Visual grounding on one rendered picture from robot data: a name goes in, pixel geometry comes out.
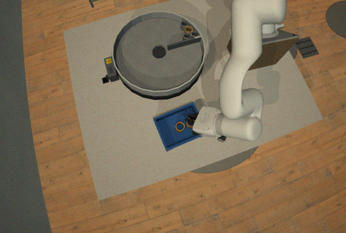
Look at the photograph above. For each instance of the grey metal bushing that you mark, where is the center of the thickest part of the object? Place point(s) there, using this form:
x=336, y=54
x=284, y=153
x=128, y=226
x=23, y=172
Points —
x=194, y=33
x=187, y=34
x=184, y=22

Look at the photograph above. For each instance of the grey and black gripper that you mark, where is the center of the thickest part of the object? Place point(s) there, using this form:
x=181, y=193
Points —
x=204, y=123

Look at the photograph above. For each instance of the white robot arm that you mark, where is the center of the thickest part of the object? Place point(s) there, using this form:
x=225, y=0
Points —
x=249, y=19

